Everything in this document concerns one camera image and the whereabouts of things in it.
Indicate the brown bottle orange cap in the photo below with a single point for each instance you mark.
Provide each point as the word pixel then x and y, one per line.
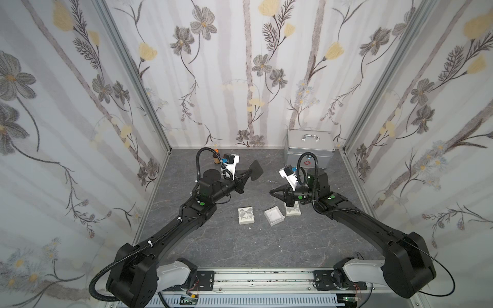
pixel 216 157

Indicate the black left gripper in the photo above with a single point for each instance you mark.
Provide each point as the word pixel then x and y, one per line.
pixel 239 183

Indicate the white bow jewelry box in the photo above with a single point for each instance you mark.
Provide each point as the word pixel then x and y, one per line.
pixel 246 216
pixel 274 216

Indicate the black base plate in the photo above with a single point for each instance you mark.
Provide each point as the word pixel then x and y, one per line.
pixel 330 280
pixel 200 281

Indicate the small green circuit board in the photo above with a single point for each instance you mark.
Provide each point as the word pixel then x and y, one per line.
pixel 189 299

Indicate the white slotted cable duct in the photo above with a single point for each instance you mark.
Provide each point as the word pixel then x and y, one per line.
pixel 258 300

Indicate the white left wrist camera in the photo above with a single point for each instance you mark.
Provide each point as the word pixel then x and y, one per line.
pixel 229 162

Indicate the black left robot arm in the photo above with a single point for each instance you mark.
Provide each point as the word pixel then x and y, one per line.
pixel 133 278

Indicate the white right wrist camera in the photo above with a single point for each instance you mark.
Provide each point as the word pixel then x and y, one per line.
pixel 289 174

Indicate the silver aluminium first aid case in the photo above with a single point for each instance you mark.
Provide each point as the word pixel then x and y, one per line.
pixel 300 141

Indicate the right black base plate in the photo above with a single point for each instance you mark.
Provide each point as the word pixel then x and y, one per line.
pixel 330 280

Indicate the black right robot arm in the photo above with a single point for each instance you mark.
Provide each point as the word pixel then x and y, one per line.
pixel 406 267

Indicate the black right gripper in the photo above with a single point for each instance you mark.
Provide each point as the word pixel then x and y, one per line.
pixel 290 194

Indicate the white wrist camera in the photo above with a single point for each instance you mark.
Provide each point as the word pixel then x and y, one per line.
pixel 289 174
pixel 229 162

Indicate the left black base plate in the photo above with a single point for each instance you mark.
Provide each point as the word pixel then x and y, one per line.
pixel 200 281

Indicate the white jewelry box lid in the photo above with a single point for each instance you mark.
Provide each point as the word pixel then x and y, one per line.
pixel 294 210

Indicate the aluminium mounting rail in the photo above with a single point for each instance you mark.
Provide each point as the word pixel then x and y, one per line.
pixel 296 281

